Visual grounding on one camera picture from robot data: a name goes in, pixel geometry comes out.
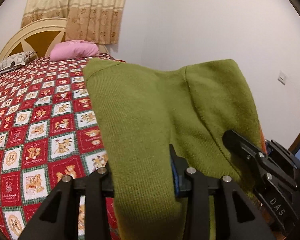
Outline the green orange cream knit sweater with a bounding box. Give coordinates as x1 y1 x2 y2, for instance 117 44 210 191
83 59 262 239

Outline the red checkered bear bedspread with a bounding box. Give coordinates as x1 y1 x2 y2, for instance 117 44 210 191
0 52 127 240

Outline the pink pillow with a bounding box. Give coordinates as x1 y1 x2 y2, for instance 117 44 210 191
50 40 100 61

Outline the white black patterned pillow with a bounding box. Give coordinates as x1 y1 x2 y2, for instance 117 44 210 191
0 50 37 75

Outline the cream round wooden headboard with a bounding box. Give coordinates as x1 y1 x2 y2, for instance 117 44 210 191
0 17 109 67

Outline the beige patterned curtain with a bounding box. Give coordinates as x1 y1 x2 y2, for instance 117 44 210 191
21 0 125 44

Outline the white wall switch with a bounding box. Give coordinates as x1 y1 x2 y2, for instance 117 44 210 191
277 71 287 85

